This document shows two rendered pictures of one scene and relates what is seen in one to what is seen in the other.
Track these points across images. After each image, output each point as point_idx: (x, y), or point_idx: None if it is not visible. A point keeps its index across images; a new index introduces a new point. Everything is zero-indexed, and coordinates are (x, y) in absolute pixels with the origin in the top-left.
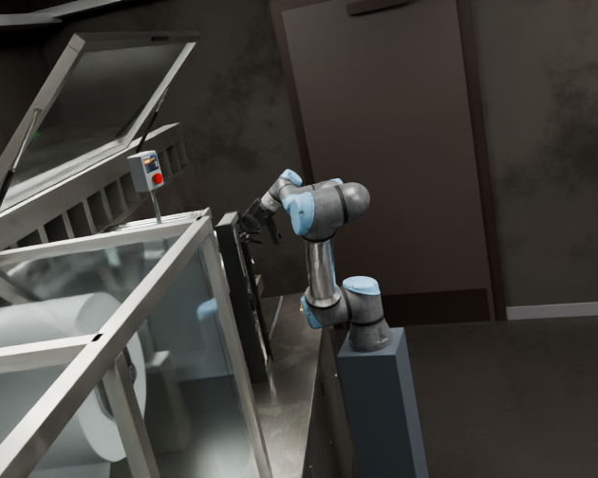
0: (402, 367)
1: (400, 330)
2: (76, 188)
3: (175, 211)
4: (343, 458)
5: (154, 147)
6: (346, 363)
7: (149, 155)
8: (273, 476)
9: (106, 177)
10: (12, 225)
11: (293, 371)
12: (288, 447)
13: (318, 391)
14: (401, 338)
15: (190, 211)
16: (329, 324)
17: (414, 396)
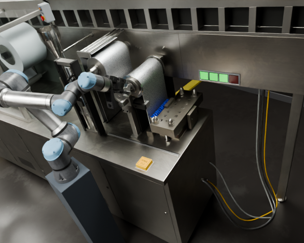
0: (57, 192)
1: (60, 189)
2: (100, 2)
3: (232, 58)
4: (135, 214)
5: (222, 0)
6: None
7: (39, 6)
8: (32, 123)
9: (131, 4)
10: (60, 4)
11: (80, 140)
12: (39, 128)
13: (92, 163)
14: (56, 188)
15: (272, 72)
16: None
17: (76, 217)
